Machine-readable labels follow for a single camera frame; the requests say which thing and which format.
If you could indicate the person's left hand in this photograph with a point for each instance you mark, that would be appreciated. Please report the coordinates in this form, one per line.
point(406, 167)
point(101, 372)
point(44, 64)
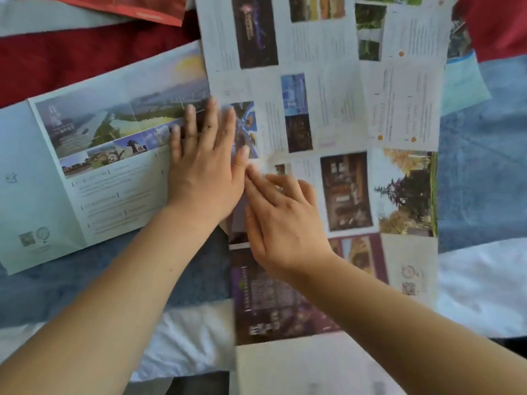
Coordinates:
point(201, 176)

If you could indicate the person's right hand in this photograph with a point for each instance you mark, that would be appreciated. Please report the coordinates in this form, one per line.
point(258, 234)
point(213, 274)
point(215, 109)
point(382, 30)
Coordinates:
point(288, 230)

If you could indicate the person's left middle finger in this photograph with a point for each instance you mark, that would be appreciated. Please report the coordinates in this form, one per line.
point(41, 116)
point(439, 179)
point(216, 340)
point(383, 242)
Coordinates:
point(210, 121)

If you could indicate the person's right thumb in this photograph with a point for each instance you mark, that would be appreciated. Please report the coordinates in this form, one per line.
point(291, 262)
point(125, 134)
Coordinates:
point(251, 234)

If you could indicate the person's left little finger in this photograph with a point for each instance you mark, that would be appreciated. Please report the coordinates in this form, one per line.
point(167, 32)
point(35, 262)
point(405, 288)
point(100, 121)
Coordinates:
point(175, 141)

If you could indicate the person's left thumb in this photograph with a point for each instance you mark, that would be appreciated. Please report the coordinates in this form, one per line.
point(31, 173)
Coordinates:
point(241, 166)

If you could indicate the large white photo brochure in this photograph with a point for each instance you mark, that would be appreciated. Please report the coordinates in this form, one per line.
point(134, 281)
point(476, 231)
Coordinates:
point(341, 98)

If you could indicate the person's left forearm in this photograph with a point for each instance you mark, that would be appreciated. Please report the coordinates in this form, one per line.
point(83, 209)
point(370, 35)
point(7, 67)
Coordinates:
point(103, 308)

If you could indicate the person's right forearm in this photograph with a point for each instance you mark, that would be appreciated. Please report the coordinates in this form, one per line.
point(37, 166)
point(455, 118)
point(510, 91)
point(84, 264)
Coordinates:
point(403, 337)

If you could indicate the pale green landscape brochure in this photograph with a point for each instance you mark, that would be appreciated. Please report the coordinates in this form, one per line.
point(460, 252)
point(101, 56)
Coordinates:
point(82, 160)

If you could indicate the red brochure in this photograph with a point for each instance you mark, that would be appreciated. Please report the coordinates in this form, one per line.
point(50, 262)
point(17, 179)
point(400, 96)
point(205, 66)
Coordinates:
point(123, 6)

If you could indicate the light blue brochure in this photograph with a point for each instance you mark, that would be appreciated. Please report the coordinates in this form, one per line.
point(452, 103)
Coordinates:
point(463, 84)

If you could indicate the red blue white striped blanket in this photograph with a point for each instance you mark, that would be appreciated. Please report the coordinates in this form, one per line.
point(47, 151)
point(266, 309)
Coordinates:
point(481, 168)

